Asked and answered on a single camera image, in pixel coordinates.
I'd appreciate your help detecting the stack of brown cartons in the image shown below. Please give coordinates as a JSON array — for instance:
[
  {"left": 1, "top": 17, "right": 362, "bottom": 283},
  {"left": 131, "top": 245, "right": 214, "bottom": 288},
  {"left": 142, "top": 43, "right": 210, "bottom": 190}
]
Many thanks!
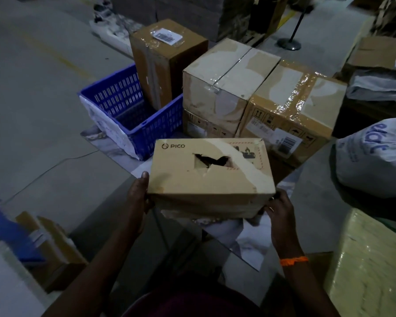
[{"left": 110, "top": 0, "right": 288, "bottom": 43}]

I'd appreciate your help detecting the torn-top small cardboard box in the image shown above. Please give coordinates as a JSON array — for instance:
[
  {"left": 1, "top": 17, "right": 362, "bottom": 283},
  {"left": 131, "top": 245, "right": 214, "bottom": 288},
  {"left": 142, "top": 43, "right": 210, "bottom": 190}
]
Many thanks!
[{"left": 147, "top": 138, "right": 277, "bottom": 219}]

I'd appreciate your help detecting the white power strip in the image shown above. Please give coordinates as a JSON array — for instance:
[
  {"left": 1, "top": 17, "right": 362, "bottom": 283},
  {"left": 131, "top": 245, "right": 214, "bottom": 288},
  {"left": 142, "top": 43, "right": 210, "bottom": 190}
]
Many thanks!
[{"left": 89, "top": 17, "right": 142, "bottom": 58}]

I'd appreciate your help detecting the white plastic sheet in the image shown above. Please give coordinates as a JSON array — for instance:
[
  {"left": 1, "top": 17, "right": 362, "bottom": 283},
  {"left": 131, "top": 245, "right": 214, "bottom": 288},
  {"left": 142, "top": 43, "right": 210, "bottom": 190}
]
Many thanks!
[{"left": 79, "top": 95, "right": 141, "bottom": 161}]

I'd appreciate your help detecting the person's right forearm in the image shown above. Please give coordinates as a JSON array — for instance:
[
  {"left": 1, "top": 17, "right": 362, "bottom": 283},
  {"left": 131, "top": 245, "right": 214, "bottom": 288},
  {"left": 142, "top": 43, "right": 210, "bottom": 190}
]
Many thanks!
[{"left": 279, "top": 252, "right": 342, "bottom": 317}]

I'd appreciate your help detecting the glossy taped cardboard box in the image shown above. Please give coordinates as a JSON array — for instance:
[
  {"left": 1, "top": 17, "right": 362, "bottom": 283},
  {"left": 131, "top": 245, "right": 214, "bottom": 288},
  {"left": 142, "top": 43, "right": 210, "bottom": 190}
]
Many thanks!
[{"left": 236, "top": 59, "right": 348, "bottom": 169}]

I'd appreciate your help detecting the white plastic sack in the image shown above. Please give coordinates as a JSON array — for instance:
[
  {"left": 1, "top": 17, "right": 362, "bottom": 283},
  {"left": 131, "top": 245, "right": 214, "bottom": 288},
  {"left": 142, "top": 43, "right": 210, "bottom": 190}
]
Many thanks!
[{"left": 335, "top": 117, "right": 396, "bottom": 199}]

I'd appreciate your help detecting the person's maroon shirt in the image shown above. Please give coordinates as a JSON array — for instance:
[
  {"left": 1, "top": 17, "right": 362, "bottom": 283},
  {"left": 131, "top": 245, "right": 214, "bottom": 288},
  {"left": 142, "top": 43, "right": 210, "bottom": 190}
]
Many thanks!
[{"left": 122, "top": 280, "right": 264, "bottom": 317}]

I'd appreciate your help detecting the tall brown cardboard box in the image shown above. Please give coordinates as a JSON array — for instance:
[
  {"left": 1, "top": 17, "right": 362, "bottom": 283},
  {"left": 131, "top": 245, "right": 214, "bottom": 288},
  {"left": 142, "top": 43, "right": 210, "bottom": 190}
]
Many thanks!
[{"left": 129, "top": 18, "right": 209, "bottom": 111}]

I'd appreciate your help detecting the orange thread wristband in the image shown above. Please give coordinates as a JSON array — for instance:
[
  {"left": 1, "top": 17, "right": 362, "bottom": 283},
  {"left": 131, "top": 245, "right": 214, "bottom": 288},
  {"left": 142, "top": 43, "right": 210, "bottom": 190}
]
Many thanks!
[{"left": 279, "top": 256, "right": 309, "bottom": 267}]

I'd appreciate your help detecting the pale taped cardboard box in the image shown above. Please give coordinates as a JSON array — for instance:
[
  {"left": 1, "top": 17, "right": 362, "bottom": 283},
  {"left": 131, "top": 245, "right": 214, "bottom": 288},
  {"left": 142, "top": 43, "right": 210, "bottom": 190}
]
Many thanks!
[{"left": 182, "top": 37, "right": 282, "bottom": 139}]

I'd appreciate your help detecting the yellow wrapped parcel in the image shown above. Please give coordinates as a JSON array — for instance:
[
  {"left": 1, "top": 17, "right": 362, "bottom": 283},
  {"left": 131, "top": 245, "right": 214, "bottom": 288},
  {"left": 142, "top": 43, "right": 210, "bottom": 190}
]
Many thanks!
[{"left": 324, "top": 208, "right": 396, "bottom": 317}]

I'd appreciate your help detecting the blue flat package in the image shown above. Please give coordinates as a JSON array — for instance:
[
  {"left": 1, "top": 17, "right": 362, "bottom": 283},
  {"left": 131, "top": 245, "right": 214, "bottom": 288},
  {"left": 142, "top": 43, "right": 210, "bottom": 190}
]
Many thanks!
[{"left": 0, "top": 193, "right": 45, "bottom": 265}]

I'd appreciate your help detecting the person's left hand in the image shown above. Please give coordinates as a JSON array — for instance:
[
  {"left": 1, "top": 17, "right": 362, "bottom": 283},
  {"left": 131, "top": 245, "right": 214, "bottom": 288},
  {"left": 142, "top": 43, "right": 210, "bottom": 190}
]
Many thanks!
[{"left": 125, "top": 171, "right": 150, "bottom": 237}]

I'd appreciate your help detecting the open cardboard box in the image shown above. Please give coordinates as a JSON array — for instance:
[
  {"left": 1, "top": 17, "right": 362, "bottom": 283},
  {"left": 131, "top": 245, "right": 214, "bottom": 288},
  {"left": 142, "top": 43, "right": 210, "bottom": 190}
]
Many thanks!
[{"left": 346, "top": 36, "right": 396, "bottom": 74}]

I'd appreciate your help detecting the person's left forearm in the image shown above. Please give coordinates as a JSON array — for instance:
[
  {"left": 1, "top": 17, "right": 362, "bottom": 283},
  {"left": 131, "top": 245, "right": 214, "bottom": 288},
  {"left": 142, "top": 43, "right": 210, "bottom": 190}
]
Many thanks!
[{"left": 41, "top": 224, "right": 142, "bottom": 317}]

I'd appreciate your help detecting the black stanchion post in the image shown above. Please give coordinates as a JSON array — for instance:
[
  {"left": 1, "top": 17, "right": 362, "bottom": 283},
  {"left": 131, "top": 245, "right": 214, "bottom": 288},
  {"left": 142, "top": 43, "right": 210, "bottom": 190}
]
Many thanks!
[{"left": 277, "top": 3, "right": 315, "bottom": 51}]

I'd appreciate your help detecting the blue plastic crate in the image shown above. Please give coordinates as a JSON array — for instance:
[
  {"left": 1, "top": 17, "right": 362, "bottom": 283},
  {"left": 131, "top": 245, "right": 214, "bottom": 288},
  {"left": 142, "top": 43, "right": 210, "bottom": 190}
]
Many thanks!
[{"left": 78, "top": 63, "right": 184, "bottom": 161}]

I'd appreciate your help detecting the grey plastic bag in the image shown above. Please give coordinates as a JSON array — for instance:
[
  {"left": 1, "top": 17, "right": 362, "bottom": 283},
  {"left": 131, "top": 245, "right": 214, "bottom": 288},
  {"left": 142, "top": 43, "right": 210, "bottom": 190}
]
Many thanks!
[{"left": 346, "top": 69, "right": 396, "bottom": 106}]

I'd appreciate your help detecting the small brown cardboard box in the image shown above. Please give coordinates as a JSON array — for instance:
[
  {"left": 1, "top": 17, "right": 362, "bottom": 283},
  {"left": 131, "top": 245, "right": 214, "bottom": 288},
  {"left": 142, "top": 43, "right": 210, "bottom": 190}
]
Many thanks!
[{"left": 16, "top": 211, "right": 88, "bottom": 293}]

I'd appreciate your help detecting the person's right hand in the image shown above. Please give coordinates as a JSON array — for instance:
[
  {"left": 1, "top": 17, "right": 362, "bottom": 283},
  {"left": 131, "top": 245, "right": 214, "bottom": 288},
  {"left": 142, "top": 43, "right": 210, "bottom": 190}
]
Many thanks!
[{"left": 265, "top": 188, "right": 305, "bottom": 258}]

